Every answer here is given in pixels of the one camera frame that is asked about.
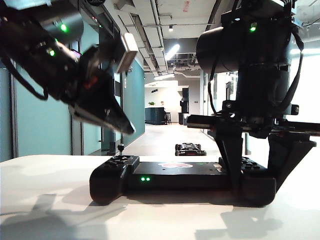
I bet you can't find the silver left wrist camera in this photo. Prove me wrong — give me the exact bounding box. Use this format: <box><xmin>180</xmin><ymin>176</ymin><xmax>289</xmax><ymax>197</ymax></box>
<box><xmin>116</xmin><ymin>32</ymin><xmax>139</xmax><ymax>74</ymax></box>

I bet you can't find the dark bar counter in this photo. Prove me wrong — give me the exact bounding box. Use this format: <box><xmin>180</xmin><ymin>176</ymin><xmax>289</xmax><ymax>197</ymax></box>
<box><xmin>144</xmin><ymin>106</ymin><xmax>167</xmax><ymax>126</ymax></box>

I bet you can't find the wall room display panel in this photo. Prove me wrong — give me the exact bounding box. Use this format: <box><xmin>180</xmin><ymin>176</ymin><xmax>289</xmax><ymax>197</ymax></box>
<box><xmin>71</xmin><ymin>48</ymin><xmax>82</xmax><ymax>62</ymax></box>

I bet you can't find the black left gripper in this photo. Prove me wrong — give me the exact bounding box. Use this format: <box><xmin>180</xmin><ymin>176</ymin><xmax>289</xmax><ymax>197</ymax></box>
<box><xmin>62</xmin><ymin>46</ymin><xmax>137</xmax><ymax>136</ymax></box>

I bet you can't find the black remote control with joysticks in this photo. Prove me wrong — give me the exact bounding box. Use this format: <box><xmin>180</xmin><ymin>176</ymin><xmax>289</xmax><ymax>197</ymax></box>
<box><xmin>89</xmin><ymin>143</ymin><xmax>277</xmax><ymax>208</ymax></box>

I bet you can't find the black trash bin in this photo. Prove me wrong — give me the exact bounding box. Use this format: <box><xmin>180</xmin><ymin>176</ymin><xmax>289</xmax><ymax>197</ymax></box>
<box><xmin>178</xmin><ymin>112</ymin><xmax>190</xmax><ymax>126</ymax></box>

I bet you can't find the tall black machine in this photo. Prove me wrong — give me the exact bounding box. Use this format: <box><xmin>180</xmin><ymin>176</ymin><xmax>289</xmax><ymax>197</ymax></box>
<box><xmin>180</xmin><ymin>87</ymin><xmax>190</xmax><ymax>114</ymax></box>

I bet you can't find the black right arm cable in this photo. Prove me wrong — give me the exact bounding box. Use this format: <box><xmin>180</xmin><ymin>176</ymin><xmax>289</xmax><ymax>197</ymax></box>
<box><xmin>207</xmin><ymin>49</ymin><xmax>222</xmax><ymax>116</ymax></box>
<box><xmin>281</xmin><ymin>31</ymin><xmax>305</xmax><ymax>112</ymax></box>

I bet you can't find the white linear ceiling light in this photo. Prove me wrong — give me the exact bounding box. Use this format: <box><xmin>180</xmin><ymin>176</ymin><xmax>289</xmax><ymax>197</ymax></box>
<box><xmin>164</xmin><ymin>44</ymin><xmax>181</xmax><ymax>61</ymax></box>
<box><xmin>153</xmin><ymin>73</ymin><xmax>176</xmax><ymax>81</ymax></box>

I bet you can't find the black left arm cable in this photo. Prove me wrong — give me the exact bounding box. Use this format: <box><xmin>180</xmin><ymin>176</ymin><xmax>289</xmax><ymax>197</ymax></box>
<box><xmin>0</xmin><ymin>56</ymin><xmax>49</xmax><ymax>101</ymax></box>

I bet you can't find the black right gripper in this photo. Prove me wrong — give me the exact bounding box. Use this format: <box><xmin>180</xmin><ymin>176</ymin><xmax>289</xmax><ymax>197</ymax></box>
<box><xmin>186</xmin><ymin>99</ymin><xmax>320</xmax><ymax>195</ymax></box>

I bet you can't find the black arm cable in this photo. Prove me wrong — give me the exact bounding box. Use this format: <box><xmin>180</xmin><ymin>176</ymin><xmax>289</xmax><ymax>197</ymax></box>
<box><xmin>0</xmin><ymin>56</ymin><xmax>49</xmax><ymax>101</ymax></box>
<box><xmin>207</xmin><ymin>49</ymin><xmax>222</xmax><ymax>116</ymax></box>
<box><xmin>281</xmin><ymin>31</ymin><xmax>305</xmax><ymax>112</ymax></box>

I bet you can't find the black quadruped robot dog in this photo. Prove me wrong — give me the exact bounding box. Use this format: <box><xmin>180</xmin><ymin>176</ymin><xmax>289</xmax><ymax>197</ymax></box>
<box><xmin>174</xmin><ymin>142</ymin><xmax>207</xmax><ymax>157</ymax></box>

